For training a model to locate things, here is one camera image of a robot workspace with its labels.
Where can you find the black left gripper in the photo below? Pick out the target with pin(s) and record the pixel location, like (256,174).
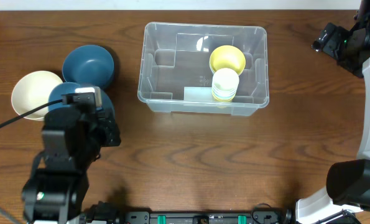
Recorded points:
(111,127)

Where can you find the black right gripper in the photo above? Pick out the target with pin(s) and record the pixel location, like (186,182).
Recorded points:
(334,48)

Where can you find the dark blue bowl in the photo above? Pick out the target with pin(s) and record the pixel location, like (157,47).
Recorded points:
(70,87)
(89,64)

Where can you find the large cream bowl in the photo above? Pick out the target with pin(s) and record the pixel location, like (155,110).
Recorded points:
(33,90)

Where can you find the small yellow bowl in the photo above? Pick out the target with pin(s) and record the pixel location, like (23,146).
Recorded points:
(227,56)

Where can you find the cream plastic cup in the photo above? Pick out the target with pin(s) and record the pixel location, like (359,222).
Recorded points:
(225,80)

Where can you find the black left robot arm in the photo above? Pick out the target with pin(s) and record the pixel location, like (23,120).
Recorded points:
(73,137)

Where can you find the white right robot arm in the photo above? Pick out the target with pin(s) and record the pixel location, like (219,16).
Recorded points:
(347,188)

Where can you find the clear plastic storage container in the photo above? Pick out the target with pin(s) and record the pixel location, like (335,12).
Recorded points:
(176,55)

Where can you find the white label in container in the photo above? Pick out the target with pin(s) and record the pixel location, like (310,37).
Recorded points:
(198,94)

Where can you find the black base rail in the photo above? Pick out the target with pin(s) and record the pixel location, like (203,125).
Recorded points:
(108,213)

